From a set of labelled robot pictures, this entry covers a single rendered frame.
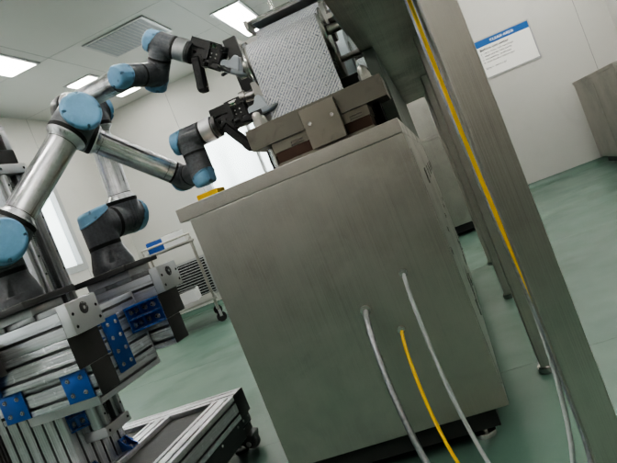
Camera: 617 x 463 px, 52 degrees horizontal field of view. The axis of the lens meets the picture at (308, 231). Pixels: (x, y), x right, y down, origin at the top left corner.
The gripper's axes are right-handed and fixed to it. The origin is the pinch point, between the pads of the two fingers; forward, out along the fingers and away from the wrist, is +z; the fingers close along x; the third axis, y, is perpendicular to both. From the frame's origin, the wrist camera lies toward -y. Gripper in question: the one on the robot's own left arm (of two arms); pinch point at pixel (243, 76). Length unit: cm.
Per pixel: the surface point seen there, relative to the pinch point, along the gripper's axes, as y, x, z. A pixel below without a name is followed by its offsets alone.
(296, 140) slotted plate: -13.0, -24.7, 27.5
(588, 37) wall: 163, 549, 180
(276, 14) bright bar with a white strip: 24.3, 24.4, -2.8
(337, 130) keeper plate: -7.2, -28.7, 38.4
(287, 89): -0.1, -7.0, 16.7
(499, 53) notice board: 121, 548, 97
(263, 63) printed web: 5.0, -7.0, 7.0
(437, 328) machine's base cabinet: -48, -33, 80
